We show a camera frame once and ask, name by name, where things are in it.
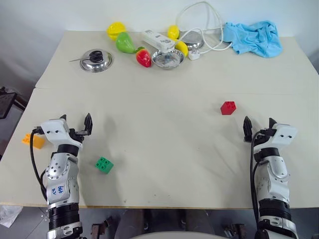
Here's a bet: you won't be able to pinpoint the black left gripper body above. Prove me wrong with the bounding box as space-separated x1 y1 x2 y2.
67 128 91 144

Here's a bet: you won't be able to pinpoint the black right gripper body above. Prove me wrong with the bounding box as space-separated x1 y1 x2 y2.
253 127 275 144

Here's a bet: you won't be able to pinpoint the red toy brick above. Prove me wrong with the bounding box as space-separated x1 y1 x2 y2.
220 100 237 116

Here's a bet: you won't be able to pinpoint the orange toy brick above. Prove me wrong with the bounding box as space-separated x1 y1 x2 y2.
21 133 46 150

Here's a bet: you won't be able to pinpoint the green toy brick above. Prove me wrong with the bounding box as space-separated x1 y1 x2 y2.
95 156 115 174

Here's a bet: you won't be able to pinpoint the black stand beside table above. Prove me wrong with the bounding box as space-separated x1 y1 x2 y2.
0 86 27 120

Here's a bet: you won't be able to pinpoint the round steel lid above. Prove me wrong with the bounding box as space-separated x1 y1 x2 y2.
79 48 114 74

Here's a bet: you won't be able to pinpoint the red toy strawberry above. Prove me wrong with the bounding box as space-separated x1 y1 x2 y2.
135 47 153 69

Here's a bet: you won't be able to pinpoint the light blue cloth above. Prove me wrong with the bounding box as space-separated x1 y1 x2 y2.
222 19 284 59

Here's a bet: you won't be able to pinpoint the green toy pear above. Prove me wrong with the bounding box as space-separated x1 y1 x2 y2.
115 31 137 54

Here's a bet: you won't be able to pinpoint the white power plug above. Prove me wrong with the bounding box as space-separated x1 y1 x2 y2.
187 48 200 61

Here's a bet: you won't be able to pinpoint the yellow toy bell pepper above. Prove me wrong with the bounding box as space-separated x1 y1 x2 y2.
106 21 127 41

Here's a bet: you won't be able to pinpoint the steel bowl with scalloped rim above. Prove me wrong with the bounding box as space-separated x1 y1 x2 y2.
151 48 186 71

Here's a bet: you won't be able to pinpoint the plain steel bowl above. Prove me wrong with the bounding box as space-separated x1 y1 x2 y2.
179 30 205 51

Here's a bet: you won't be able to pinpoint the yellow toy banana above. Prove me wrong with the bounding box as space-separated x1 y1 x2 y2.
174 39 189 57

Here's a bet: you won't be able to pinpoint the clear plastic bag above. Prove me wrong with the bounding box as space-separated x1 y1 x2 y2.
0 205 23 229

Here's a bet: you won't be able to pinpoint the white power strip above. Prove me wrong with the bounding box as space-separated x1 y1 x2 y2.
142 29 176 53

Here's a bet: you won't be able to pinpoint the yellow toy lemon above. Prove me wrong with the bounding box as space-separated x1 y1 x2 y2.
167 24 180 40

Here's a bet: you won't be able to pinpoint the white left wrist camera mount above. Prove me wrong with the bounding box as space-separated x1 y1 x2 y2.
40 119 84 150

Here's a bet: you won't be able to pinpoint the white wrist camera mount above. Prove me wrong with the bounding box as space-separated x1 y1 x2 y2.
271 123 299 150
40 119 84 150

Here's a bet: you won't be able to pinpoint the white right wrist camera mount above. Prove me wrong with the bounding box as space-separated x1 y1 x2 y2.
271 123 299 150

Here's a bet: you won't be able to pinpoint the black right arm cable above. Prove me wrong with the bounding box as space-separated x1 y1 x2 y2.
250 131 264 231

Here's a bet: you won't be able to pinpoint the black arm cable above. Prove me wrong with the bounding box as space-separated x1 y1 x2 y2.
250 131 264 231
29 126 48 201

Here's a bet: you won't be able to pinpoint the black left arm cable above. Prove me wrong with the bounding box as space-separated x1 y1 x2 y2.
29 126 48 201

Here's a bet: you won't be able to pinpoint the black handled scissors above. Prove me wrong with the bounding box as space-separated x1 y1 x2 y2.
69 50 103 63

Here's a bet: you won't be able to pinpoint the white power cable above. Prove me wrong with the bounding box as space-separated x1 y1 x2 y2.
175 0 234 54

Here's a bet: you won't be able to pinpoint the dark rusty metal bracket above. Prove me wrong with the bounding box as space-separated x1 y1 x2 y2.
222 222 247 238
90 216 118 239

